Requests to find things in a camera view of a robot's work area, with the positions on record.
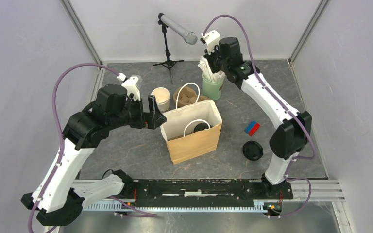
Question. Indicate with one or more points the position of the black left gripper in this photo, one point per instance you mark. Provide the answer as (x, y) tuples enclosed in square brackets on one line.
[(152, 119)]

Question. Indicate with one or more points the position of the brown pulp cup carrier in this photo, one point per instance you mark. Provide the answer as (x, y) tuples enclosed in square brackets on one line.
[(187, 96)]

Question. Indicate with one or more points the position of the grey microphone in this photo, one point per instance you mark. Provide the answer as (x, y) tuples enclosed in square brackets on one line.
[(188, 36)]

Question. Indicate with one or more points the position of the blue toy brick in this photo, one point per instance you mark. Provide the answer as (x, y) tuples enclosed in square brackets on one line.
[(249, 126)]

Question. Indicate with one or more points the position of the red toy brick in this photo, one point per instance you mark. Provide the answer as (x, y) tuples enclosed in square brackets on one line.
[(253, 129)]

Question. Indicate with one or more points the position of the black microphone stand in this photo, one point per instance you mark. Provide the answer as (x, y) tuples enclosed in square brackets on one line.
[(168, 63)]

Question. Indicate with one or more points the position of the black plastic cup lid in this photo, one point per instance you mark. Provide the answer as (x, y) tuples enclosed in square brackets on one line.
[(201, 127)]

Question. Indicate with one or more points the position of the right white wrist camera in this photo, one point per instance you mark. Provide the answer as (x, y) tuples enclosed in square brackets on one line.
[(211, 39)]

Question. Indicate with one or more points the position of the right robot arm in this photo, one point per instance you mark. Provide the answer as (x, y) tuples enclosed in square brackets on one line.
[(292, 128)]

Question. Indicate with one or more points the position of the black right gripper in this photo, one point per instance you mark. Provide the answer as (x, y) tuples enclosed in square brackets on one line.
[(210, 58)]

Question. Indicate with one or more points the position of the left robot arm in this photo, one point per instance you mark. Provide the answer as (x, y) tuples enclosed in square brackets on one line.
[(55, 202)]

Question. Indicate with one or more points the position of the white paper cup printed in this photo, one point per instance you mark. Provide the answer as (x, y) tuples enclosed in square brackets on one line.
[(162, 96)]

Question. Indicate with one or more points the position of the brown paper bag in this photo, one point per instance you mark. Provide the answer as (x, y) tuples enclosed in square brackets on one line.
[(182, 143)]

